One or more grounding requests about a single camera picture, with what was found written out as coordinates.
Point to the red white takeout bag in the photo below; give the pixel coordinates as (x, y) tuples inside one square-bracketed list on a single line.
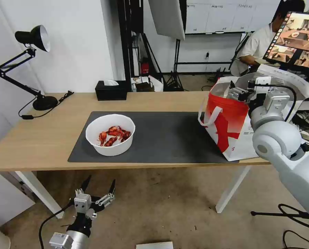
[(229, 122)]

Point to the black floor stand leg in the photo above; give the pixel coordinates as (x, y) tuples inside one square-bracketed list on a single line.
[(284, 214)]

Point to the white printed paper bag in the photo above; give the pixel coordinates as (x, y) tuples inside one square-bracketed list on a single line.
[(295, 81)]

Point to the white whiteboard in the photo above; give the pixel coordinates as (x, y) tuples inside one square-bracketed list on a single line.
[(221, 15)]

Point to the black tissue box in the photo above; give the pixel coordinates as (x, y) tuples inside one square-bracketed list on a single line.
[(110, 92)]

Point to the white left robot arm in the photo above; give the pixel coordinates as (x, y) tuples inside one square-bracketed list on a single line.
[(71, 240)]

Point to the white plastic bag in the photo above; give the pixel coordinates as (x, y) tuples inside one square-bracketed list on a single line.
[(156, 83)]

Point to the person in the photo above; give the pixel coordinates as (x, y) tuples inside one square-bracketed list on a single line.
[(258, 44)]

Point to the white round bowl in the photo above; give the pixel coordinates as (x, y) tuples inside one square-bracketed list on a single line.
[(110, 149)]

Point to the white robot front shell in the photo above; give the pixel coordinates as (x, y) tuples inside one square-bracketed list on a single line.
[(154, 245)]

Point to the black light stand tripod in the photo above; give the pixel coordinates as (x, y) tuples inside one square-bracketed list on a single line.
[(175, 70)]

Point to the white tissue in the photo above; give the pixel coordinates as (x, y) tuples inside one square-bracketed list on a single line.
[(110, 82)]

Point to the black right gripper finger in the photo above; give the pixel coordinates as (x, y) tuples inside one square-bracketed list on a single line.
[(244, 95), (233, 92)]

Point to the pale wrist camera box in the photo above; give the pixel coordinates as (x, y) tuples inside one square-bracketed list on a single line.
[(82, 202), (262, 82)]

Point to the black desk lamp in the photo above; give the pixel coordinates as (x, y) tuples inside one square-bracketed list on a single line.
[(40, 35)]

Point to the black metal frame rack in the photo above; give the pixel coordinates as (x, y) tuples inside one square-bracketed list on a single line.
[(128, 41)]

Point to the black office chair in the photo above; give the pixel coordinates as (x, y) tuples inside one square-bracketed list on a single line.
[(239, 52)]

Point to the white table leg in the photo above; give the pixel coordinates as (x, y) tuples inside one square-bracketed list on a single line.
[(233, 188), (40, 193)]

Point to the black computer monitor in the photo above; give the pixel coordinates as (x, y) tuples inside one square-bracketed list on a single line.
[(294, 39)]

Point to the dark grey desk mat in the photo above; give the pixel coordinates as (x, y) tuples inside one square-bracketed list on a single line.
[(164, 137)]

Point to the red crayfish shell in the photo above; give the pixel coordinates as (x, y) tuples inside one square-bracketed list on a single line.
[(113, 129), (103, 135), (110, 142), (125, 135)]

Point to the black router with antennas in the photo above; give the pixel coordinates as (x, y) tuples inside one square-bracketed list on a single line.
[(218, 74)]

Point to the white drawer cabinet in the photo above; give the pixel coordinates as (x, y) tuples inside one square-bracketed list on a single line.
[(3, 202)]

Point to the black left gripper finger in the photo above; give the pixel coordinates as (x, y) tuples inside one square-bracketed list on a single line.
[(109, 196), (86, 184)]

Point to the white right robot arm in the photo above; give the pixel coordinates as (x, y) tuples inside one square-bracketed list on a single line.
[(276, 140)]

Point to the white photo softbox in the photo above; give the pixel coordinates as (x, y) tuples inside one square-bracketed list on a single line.
[(167, 18)]

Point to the red fire extinguisher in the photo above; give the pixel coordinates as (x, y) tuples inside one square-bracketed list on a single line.
[(145, 68)]

